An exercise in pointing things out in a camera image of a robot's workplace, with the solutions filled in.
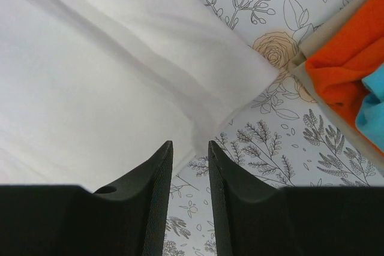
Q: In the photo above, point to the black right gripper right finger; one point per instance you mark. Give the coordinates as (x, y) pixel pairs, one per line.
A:
(253, 218)

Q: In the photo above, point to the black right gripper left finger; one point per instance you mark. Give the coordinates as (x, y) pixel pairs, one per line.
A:
(124, 217)

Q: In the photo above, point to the white t shirt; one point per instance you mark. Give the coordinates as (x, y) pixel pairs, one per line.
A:
(90, 89)

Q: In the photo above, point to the floral patterned table mat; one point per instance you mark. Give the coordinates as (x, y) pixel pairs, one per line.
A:
(282, 137)

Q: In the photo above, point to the folded blue t shirt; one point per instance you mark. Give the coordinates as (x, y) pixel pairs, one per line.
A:
(369, 120)

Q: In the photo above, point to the folded orange t shirt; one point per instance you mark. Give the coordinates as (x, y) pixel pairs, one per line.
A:
(355, 52)

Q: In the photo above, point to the folded beige t shirt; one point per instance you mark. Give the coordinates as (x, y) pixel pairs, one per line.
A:
(296, 67)

